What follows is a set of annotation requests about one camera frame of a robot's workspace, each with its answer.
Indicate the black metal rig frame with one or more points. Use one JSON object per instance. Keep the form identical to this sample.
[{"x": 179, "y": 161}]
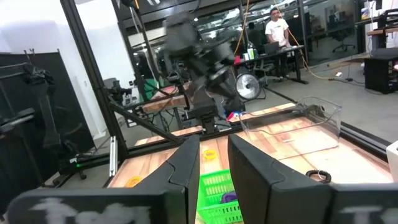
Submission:
[{"x": 93, "y": 77}]

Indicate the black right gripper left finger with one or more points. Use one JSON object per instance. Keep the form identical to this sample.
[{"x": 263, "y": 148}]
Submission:
[{"x": 177, "y": 174}]

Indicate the wooden workbench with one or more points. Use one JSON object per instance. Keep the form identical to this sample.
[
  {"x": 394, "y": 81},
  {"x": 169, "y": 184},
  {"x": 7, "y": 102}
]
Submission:
[{"x": 164, "y": 104}]

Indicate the black partition panel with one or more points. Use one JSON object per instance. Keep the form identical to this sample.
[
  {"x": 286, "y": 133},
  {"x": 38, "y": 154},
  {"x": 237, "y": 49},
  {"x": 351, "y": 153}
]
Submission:
[{"x": 18, "y": 140}]

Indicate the silver aluminium bracket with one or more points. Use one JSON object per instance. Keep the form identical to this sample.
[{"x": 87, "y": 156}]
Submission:
[{"x": 113, "y": 155}]

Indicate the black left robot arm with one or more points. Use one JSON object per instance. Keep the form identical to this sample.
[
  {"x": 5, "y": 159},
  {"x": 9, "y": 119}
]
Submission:
[{"x": 202, "y": 62}]

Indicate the black office desk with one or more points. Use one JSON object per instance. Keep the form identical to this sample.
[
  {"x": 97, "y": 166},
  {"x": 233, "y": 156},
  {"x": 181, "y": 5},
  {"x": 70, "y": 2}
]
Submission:
[{"x": 289, "y": 48}]

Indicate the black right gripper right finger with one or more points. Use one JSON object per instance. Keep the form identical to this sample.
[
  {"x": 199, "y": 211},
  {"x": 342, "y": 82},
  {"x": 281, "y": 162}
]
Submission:
[{"x": 264, "y": 186}]

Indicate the red plastic piece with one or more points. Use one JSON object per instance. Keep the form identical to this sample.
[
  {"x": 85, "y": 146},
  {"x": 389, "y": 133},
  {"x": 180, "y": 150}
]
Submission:
[{"x": 231, "y": 116}]

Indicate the black laptop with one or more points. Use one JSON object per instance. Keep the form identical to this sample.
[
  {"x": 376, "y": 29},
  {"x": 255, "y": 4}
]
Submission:
[{"x": 271, "y": 48}]

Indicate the black storage cabinet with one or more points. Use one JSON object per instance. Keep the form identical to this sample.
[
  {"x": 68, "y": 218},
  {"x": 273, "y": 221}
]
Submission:
[{"x": 381, "y": 71}]

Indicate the green box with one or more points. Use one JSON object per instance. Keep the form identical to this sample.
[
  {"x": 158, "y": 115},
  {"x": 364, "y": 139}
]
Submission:
[{"x": 149, "y": 90}]

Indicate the black camera stand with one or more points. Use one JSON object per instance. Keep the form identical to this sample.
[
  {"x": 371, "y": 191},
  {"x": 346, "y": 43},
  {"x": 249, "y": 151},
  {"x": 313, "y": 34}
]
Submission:
[{"x": 116, "y": 90}]

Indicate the round floor fan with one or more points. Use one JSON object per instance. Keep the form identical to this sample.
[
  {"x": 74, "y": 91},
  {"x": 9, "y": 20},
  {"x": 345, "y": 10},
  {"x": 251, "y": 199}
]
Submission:
[{"x": 247, "y": 86}]

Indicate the person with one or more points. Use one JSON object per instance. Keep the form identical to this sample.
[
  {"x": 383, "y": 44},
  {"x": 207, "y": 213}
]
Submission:
[
  {"x": 276, "y": 31},
  {"x": 255, "y": 34}
]

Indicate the clear plastic container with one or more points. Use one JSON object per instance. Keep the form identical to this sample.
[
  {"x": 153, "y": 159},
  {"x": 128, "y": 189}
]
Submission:
[{"x": 311, "y": 137}]

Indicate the green plastic basket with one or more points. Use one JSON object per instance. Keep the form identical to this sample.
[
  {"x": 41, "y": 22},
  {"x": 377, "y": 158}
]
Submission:
[{"x": 214, "y": 186}]

